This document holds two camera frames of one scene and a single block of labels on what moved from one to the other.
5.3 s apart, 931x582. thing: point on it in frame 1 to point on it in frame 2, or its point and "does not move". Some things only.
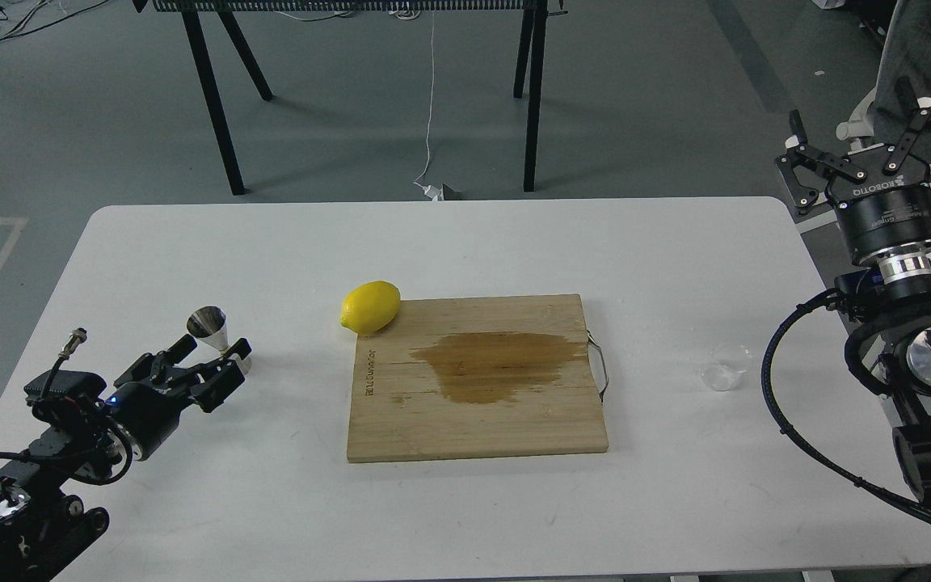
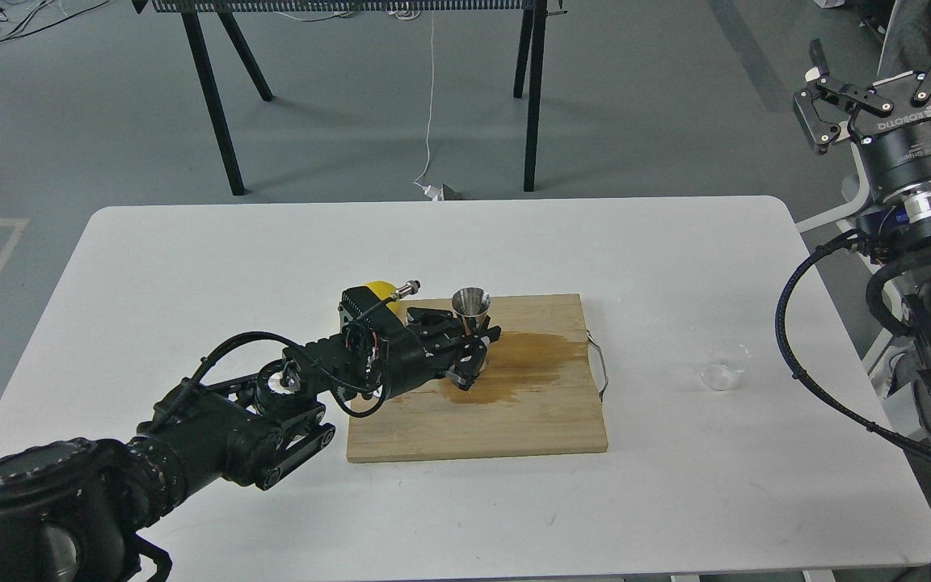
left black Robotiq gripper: [147, 398] to [411, 360]
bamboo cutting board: [474, 377] does not move
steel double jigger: [209, 322] to [469, 305]
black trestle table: [534, 23] does not move
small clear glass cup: [722, 368] does not move
